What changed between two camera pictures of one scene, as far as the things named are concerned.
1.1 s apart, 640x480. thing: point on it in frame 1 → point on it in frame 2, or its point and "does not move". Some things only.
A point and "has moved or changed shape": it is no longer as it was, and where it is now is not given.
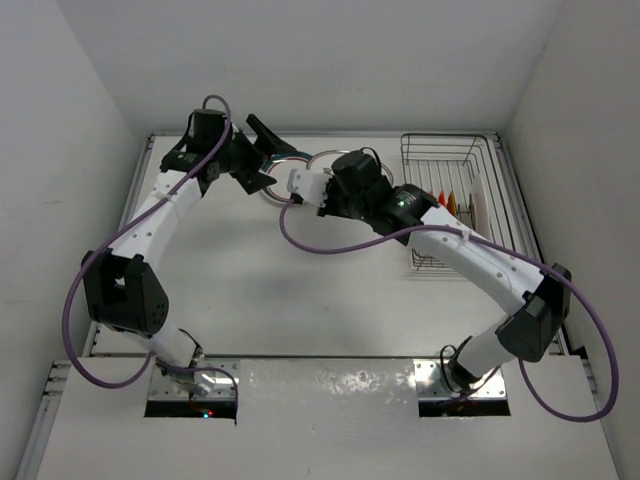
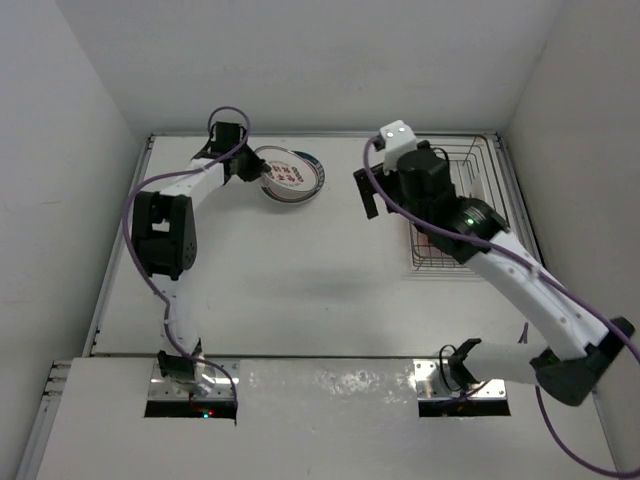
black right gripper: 330,209 → 368,190
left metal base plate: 200,380 does not move
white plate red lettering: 324,160 has moved or changed shape
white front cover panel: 321,419 does not move
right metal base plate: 432,385 does not move
